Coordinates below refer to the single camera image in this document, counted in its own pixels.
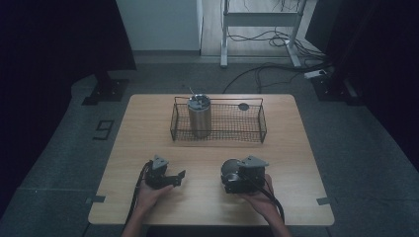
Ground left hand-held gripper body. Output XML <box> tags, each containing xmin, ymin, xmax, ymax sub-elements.
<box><xmin>143</xmin><ymin>154</ymin><xmax>170</xmax><ymax>191</ymax></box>

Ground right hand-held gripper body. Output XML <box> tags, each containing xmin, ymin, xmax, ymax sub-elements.
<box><xmin>224</xmin><ymin>155</ymin><xmax>270</xmax><ymax>195</ymax></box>

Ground black wire mesh basket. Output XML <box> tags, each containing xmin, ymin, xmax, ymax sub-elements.
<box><xmin>169</xmin><ymin>96</ymin><xmax>268</xmax><ymax>145</ymax></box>

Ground steel tumbler with straw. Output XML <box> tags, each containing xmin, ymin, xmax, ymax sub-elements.
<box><xmin>186</xmin><ymin>86</ymin><xmax>212</xmax><ymax>139</ymax></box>

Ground person's left hand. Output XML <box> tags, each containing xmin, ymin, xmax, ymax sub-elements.
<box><xmin>134</xmin><ymin>180</ymin><xmax>175</xmax><ymax>214</ymax></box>

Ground person's right hand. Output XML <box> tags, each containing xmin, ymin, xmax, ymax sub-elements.
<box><xmin>238</xmin><ymin>174</ymin><xmax>282</xmax><ymax>215</ymax></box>

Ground black stand base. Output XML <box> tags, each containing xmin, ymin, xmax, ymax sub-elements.
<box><xmin>81</xmin><ymin>70</ymin><xmax>129</xmax><ymax>107</ymax></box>
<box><xmin>310</xmin><ymin>73</ymin><xmax>364</xmax><ymax>107</ymax></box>

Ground white power strip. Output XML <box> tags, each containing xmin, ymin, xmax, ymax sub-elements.
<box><xmin>303</xmin><ymin>68</ymin><xmax>328</xmax><ymax>80</ymax></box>

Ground white cabinet panel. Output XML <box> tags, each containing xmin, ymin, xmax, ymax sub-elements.
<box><xmin>116</xmin><ymin>0</ymin><xmax>204</xmax><ymax>56</ymax></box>

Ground dark curtain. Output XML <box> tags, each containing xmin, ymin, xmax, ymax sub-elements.
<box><xmin>304</xmin><ymin>0</ymin><xmax>419</xmax><ymax>172</ymax></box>
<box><xmin>0</xmin><ymin>0</ymin><xmax>137</xmax><ymax>218</ymax></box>

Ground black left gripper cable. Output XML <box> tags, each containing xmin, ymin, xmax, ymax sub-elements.
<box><xmin>124</xmin><ymin>160</ymin><xmax>155</xmax><ymax>233</ymax></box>

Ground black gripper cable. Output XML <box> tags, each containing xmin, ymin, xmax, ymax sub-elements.
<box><xmin>124</xmin><ymin>160</ymin><xmax>155</xmax><ymax>233</ymax></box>
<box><xmin>241</xmin><ymin>173</ymin><xmax>287</xmax><ymax>224</ymax></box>

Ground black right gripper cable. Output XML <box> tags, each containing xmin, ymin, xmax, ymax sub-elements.
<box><xmin>241</xmin><ymin>173</ymin><xmax>287</xmax><ymax>224</ymax></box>

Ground black floor cables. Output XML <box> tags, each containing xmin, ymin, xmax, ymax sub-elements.
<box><xmin>221</xmin><ymin>28</ymin><xmax>334</xmax><ymax>95</ymax></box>

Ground white desk frame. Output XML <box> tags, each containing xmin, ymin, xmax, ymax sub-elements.
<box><xmin>219</xmin><ymin>0</ymin><xmax>309</xmax><ymax>69</ymax></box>

